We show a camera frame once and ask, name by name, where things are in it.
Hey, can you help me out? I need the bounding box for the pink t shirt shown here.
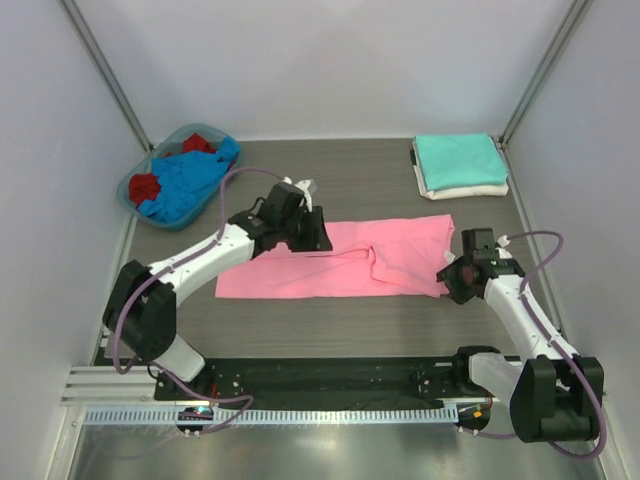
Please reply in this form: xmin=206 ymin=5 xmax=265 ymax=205
xmin=215 ymin=214 xmax=455 ymax=299

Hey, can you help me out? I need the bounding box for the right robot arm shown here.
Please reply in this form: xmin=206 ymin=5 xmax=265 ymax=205
xmin=437 ymin=228 xmax=606 ymax=444

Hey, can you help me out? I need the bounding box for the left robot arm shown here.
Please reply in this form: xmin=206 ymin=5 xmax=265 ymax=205
xmin=102 ymin=180 xmax=332 ymax=384

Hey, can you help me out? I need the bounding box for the white folded t shirt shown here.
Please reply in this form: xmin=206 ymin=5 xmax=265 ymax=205
xmin=410 ymin=143 xmax=509 ymax=201

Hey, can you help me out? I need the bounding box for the teal folded t shirt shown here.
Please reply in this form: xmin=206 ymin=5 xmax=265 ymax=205
xmin=414 ymin=133 xmax=508 ymax=191

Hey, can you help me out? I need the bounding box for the blue t shirt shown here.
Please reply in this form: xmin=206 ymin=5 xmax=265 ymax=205
xmin=137 ymin=136 xmax=239 ymax=225

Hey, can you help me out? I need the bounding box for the blue plastic basket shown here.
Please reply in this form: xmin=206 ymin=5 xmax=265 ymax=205
xmin=116 ymin=124 xmax=240 ymax=231

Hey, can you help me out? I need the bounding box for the red t shirt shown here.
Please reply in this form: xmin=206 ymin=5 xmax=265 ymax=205
xmin=128 ymin=133 xmax=217 ymax=208

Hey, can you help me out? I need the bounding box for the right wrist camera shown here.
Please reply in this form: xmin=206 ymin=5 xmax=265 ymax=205
xmin=496 ymin=235 xmax=513 ymax=259

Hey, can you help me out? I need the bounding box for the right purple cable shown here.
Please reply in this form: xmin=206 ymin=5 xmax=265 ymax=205
xmin=455 ymin=229 xmax=609 ymax=459

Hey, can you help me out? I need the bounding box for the purple cable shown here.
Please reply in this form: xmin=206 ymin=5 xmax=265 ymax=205
xmin=112 ymin=166 xmax=255 ymax=434
xmin=455 ymin=229 xmax=609 ymax=459

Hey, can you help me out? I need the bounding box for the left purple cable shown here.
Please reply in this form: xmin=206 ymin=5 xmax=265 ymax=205
xmin=112 ymin=166 xmax=255 ymax=434

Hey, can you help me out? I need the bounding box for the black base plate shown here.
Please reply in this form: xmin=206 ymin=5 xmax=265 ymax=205
xmin=183 ymin=353 xmax=489 ymax=402

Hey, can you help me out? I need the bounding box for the slotted cable duct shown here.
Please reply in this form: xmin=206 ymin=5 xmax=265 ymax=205
xmin=84 ymin=405 xmax=458 ymax=427

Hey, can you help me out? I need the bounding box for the right aluminium frame post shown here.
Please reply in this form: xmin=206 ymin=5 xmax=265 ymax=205
xmin=498 ymin=0 xmax=593 ymax=150

